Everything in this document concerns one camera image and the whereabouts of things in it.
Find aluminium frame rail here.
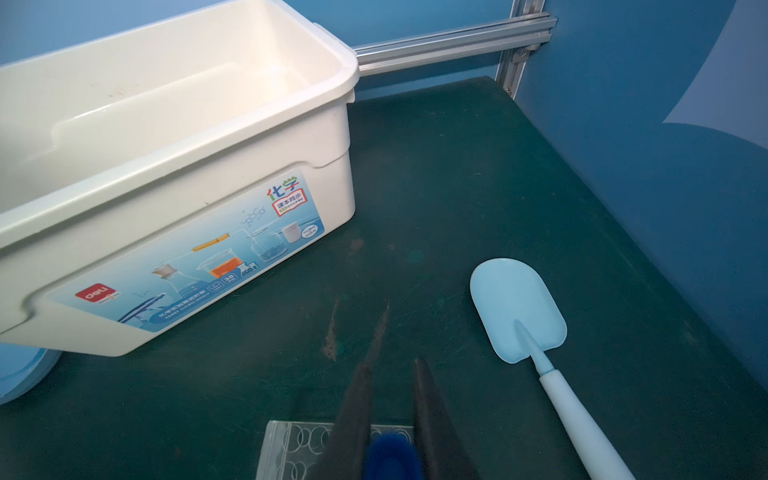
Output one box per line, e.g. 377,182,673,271
355,12,557,77

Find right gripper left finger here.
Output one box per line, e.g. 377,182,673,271
308,362,373,479

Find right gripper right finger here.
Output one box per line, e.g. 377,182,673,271
413,358,480,479

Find clear test tube rack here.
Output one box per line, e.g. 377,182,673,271
256,420,416,479

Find white plastic storage bin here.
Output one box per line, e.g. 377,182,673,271
1,1,360,356

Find light blue bin lid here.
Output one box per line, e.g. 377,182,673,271
0,343,62,405

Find light blue plastic scoop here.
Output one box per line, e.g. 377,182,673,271
470,258,634,479

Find test tube blue cap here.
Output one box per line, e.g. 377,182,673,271
363,433,425,480

